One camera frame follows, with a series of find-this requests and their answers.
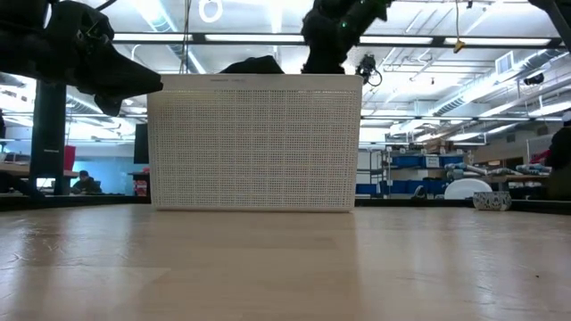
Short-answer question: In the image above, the person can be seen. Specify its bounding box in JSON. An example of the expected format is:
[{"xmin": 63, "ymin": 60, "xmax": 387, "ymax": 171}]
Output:
[
  {"xmin": 546, "ymin": 110, "xmax": 571, "ymax": 202},
  {"xmin": 70, "ymin": 169, "xmax": 103, "ymax": 195}
]

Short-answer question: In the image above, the red container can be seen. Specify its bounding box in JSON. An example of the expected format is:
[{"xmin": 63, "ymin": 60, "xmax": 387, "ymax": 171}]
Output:
[{"xmin": 63, "ymin": 144, "xmax": 77, "ymax": 172}]

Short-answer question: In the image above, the black hanging camera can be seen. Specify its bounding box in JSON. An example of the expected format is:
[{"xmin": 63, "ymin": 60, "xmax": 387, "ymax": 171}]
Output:
[{"xmin": 355, "ymin": 53, "xmax": 384, "ymax": 88}]

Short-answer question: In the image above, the white ceiling air vent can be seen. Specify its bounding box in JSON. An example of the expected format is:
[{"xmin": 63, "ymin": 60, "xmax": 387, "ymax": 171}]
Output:
[{"xmin": 495, "ymin": 51, "xmax": 514, "ymax": 75}]

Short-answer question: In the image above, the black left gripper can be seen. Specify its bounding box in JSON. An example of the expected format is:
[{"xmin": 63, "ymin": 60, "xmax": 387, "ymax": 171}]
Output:
[{"xmin": 46, "ymin": 0, "xmax": 163, "ymax": 117}]

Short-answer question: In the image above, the small patterned bowl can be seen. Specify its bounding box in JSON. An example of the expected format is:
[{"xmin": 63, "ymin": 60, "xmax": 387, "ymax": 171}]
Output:
[{"xmin": 472, "ymin": 191, "xmax": 513, "ymax": 212}]

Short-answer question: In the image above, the white domed object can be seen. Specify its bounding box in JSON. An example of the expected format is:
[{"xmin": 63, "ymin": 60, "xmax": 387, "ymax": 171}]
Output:
[{"xmin": 443, "ymin": 177, "xmax": 493, "ymax": 201}]

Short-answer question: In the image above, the white hanging ring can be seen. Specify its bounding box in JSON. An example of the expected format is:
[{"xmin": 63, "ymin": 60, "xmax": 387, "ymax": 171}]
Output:
[{"xmin": 198, "ymin": 0, "xmax": 224, "ymax": 24}]

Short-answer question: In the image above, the black monitor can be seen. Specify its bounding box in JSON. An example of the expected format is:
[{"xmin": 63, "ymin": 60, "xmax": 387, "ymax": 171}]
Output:
[{"xmin": 133, "ymin": 123, "xmax": 151, "ymax": 165}]

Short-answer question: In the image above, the black garment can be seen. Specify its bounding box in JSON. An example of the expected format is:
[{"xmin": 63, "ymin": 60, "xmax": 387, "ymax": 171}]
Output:
[{"xmin": 220, "ymin": 55, "xmax": 286, "ymax": 76}]

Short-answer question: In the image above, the wooden desk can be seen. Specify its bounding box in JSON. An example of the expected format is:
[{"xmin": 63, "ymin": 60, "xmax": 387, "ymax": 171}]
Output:
[{"xmin": 0, "ymin": 162, "xmax": 79, "ymax": 197}]

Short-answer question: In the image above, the white perforated plastic laundry basket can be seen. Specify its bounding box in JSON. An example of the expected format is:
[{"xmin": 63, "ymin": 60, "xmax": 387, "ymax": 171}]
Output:
[{"xmin": 146, "ymin": 73, "xmax": 364, "ymax": 213}]

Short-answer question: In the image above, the black aluminium table frame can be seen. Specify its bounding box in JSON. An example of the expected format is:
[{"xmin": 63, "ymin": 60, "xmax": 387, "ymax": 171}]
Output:
[{"xmin": 0, "ymin": 193, "xmax": 571, "ymax": 216}]

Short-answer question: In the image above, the black pillar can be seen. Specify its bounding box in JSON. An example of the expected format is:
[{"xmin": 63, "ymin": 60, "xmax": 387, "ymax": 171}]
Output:
[{"xmin": 29, "ymin": 79, "xmax": 68, "ymax": 197}]

